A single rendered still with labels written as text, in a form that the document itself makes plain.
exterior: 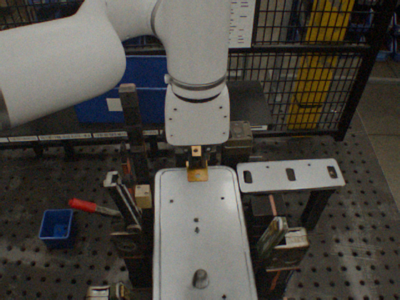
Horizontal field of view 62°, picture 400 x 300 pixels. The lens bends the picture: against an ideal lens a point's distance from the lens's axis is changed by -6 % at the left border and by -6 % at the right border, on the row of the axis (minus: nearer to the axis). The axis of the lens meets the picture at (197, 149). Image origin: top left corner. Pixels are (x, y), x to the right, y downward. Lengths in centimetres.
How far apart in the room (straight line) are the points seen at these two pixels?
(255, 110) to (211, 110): 58
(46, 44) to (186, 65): 19
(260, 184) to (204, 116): 45
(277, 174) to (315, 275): 38
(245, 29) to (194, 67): 67
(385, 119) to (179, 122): 253
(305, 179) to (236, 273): 33
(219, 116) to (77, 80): 25
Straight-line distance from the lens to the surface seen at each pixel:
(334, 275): 120
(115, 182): 69
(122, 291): 70
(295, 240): 82
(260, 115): 108
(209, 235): 84
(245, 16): 109
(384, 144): 275
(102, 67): 35
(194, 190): 91
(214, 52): 45
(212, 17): 42
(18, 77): 33
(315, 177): 99
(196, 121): 53
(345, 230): 129
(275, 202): 94
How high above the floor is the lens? 174
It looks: 47 degrees down
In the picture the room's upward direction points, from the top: straight up
